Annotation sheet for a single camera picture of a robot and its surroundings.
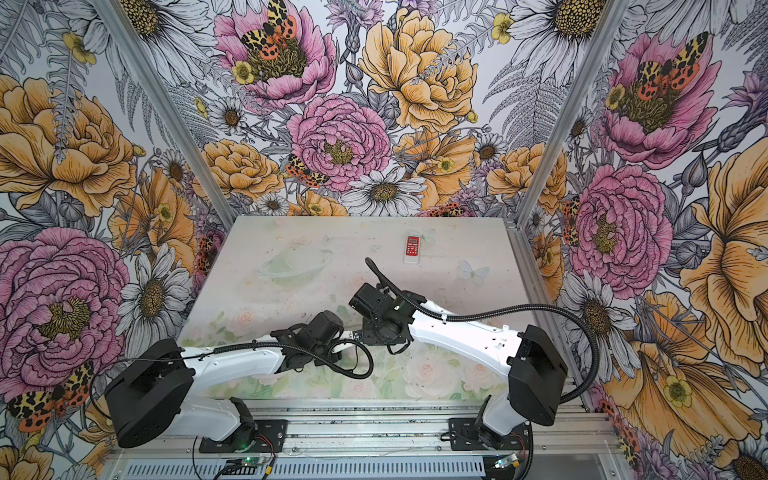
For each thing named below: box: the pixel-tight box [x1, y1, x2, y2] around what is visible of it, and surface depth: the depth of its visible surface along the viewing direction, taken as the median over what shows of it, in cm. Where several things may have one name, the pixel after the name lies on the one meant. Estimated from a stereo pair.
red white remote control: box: [403, 234, 421, 265], surface depth 114 cm
